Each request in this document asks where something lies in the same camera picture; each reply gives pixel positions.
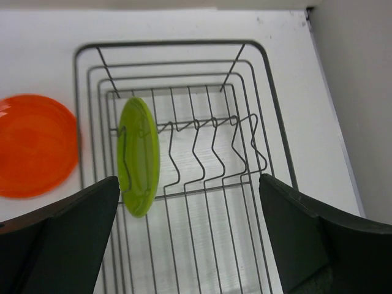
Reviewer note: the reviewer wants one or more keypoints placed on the green plate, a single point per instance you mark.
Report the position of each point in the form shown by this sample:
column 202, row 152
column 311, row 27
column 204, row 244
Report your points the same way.
column 138, row 157

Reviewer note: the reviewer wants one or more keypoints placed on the grey wire dish rack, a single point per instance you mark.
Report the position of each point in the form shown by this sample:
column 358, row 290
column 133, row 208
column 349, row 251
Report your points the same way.
column 220, row 127

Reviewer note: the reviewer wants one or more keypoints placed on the orange plate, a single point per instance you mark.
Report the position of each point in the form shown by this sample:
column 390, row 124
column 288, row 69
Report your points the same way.
column 39, row 145

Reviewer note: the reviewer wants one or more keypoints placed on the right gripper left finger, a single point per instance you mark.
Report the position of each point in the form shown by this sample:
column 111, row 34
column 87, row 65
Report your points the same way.
column 59, row 248

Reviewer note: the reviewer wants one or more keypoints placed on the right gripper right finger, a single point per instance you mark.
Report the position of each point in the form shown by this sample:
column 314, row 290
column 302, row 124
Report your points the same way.
column 321, row 249

